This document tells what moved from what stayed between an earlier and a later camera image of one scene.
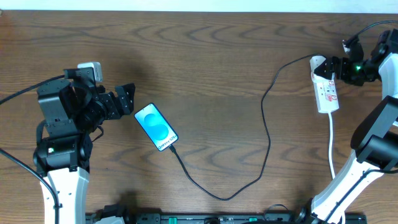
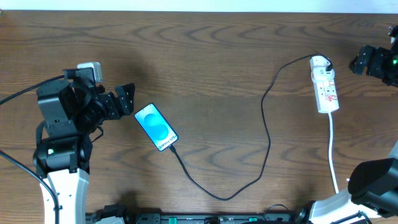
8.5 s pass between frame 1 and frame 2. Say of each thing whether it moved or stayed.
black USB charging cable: stayed
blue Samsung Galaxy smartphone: stayed
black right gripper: moved
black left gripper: stayed
